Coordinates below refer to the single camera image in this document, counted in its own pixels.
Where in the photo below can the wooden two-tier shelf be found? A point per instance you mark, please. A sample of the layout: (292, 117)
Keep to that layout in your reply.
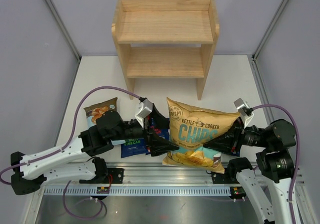
(165, 39)

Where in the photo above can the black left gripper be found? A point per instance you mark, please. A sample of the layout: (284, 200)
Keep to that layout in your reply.
(157, 145)

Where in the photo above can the light blue cassava chips bag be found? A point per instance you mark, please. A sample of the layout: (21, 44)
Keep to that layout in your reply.
(96, 111)

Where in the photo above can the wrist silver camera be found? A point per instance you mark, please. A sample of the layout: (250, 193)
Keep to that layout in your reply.
(143, 109)
(246, 113)

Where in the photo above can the white slotted cable duct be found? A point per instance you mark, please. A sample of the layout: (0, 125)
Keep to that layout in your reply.
(200, 191)

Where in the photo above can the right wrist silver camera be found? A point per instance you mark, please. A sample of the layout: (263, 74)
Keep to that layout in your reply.
(246, 113)

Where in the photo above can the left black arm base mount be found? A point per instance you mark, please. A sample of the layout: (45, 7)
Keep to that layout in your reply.
(113, 175)

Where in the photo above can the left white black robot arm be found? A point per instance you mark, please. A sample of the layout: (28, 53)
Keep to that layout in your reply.
(78, 159)

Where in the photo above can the blue Burts sea salt bag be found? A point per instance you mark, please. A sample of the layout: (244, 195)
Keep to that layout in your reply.
(132, 145)

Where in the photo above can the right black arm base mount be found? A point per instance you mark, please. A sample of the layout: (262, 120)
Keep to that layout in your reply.
(229, 177)

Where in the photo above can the tan kettle cooked chips bag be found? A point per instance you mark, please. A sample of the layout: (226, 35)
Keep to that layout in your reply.
(190, 127)

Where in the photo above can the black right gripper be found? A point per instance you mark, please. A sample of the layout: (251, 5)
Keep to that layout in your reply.
(239, 134)

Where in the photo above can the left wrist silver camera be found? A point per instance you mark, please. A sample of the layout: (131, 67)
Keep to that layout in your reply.
(143, 109)

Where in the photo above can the aluminium rail frame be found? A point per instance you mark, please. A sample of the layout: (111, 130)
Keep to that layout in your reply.
(148, 174)

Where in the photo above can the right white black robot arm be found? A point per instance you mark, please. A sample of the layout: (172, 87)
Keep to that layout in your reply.
(277, 168)

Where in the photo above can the blue Burts chilli bag centre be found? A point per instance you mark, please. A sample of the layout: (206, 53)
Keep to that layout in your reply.
(161, 133)

